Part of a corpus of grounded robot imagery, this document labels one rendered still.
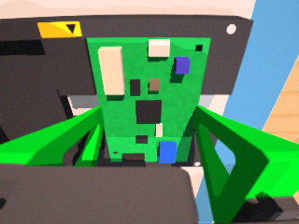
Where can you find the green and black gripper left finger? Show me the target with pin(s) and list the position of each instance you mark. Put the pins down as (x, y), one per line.
(47, 147)

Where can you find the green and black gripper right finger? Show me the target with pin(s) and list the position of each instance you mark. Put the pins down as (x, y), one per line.
(265, 165)

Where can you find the green circuit board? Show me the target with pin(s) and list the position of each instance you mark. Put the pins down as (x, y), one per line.
(148, 88)

